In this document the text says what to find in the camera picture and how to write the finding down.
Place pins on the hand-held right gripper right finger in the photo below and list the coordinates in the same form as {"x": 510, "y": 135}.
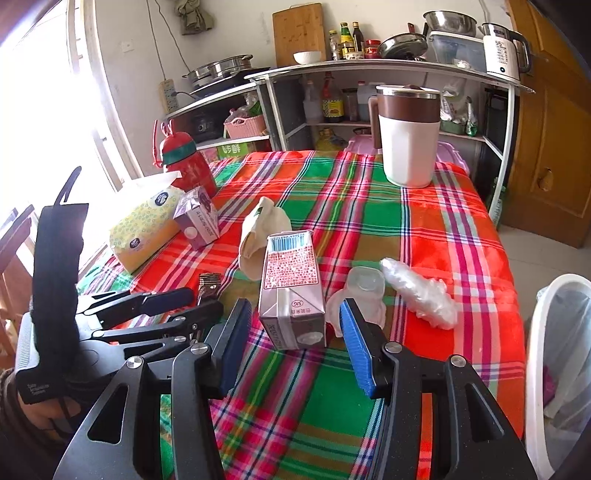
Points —
{"x": 360, "y": 350}

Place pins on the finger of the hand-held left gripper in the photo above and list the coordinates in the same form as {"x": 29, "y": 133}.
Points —
{"x": 198, "y": 316}
{"x": 161, "y": 300}

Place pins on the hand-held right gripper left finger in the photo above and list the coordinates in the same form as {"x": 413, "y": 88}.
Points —
{"x": 235, "y": 346}

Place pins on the brown ridged wrapper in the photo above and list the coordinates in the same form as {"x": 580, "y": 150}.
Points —
{"x": 210, "y": 286}

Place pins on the grey milk carton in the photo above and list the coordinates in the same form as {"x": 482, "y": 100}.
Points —
{"x": 288, "y": 286}

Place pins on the white trash bin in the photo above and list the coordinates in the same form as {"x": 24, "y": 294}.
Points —
{"x": 535, "y": 369}

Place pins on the purple snack bag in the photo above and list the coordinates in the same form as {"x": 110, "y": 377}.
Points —
{"x": 549, "y": 383}

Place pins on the person's left forearm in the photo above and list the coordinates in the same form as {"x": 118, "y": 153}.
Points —
{"x": 18, "y": 415}

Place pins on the wooden chair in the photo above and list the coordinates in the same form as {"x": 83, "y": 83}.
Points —
{"x": 16, "y": 277}

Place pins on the clear plastic cup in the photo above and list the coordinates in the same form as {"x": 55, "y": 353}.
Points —
{"x": 364, "y": 284}

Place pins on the yellow tissue pack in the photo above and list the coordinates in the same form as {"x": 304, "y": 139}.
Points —
{"x": 138, "y": 230}

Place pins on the clear plastic bag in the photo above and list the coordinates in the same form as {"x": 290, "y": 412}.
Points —
{"x": 420, "y": 290}

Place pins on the small purple drink carton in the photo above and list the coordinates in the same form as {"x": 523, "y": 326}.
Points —
{"x": 198, "y": 221}

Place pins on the crumpled white paper cup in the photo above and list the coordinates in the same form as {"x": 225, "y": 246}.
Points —
{"x": 261, "y": 235}

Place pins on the plaid tablecloth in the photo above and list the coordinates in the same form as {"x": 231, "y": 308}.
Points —
{"x": 351, "y": 221}

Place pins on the red water bottle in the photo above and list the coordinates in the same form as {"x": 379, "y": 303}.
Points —
{"x": 189, "y": 166}

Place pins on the green cardboard box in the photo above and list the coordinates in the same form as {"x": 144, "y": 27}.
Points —
{"x": 235, "y": 148}

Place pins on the window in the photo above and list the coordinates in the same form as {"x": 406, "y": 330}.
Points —
{"x": 46, "y": 115}

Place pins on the black pot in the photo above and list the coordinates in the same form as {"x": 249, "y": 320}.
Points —
{"x": 207, "y": 124}

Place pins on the pink plastic basket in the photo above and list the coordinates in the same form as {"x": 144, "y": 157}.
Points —
{"x": 244, "y": 128}

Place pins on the white power strip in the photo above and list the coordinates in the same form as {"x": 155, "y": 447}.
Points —
{"x": 169, "y": 96}

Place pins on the pink plastic stool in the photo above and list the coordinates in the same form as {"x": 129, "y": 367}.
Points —
{"x": 360, "y": 145}

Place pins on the yellow oil bottle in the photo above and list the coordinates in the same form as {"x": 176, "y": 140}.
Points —
{"x": 330, "y": 140}

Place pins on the white brown lidded mug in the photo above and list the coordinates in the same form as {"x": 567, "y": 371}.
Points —
{"x": 408, "y": 143}

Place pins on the metal shelf rack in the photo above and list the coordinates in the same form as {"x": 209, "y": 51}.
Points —
{"x": 277, "y": 110}

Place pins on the black induction cooker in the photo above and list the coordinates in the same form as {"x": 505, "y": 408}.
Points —
{"x": 221, "y": 87}

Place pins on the steel steamer pot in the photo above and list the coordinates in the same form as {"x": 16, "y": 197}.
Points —
{"x": 221, "y": 69}

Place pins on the clear plastic bottle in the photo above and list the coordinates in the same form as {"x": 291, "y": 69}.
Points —
{"x": 311, "y": 106}

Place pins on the green plastic basket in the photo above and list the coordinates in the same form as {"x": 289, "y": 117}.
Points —
{"x": 455, "y": 127}

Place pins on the brown glass jar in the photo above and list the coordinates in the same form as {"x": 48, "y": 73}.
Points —
{"x": 351, "y": 106}

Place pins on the large soy sauce bottle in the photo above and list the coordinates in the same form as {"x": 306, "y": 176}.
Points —
{"x": 332, "y": 104}

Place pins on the white bowl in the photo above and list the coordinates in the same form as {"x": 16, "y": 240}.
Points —
{"x": 307, "y": 57}

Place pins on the hanging cloth bag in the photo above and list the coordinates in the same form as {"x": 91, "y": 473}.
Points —
{"x": 194, "y": 18}

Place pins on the wooden door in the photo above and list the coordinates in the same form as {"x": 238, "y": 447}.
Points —
{"x": 554, "y": 138}

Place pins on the wooden cutting board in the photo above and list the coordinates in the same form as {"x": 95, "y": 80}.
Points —
{"x": 299, "y": 34}

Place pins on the small clear condiment bottle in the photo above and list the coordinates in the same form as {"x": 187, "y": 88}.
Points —
{"x": 334, "y": 48}

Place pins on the red jar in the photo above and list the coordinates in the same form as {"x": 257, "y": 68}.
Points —
{"x": 373, "y": 49}

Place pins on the green yellow sauce bottle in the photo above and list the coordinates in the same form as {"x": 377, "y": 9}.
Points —
{"x": 347, "y": 44}

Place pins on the black frying pan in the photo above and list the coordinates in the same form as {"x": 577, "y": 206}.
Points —
{"x": 401, "y": 46}

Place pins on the dark sauce bottle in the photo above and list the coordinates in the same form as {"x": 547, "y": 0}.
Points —
{"x": 358, "y": 39}

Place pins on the clear storage box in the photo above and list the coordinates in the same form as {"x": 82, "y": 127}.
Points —
{"x": 455, "y": 53}

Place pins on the white electric kettle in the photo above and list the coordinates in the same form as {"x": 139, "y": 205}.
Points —
{"x": 501, "y": 55}

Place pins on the steel mixing bowl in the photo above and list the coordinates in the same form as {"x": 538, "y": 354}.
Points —
{"x": 450, "y": 23}

